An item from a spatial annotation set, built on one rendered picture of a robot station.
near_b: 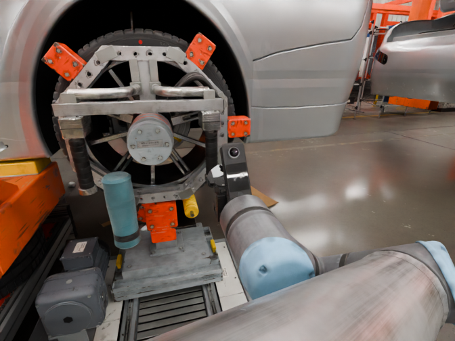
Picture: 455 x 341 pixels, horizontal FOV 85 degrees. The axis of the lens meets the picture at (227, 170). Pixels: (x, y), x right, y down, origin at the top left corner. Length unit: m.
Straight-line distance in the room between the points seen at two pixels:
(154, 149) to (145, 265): 0.66
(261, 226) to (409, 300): 0.19
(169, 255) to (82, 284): 0.43
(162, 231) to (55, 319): 0.42
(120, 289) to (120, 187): 0.59
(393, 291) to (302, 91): 1.03
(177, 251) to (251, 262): 0.98
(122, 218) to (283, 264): 0.65
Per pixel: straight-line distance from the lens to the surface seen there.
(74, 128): 0.70
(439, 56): 2.88
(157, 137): 0.76
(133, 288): 1.29
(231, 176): 0.47
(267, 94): 1.12
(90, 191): 0.75
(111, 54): 0.89
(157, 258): 1.29
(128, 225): 0.91
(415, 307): 0.24
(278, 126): 1.17
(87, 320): 1.05
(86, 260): 1.10
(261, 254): 0.33
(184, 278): 1.28
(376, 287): 0.22
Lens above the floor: 1.06
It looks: 22 degrees down
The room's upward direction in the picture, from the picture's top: straight up
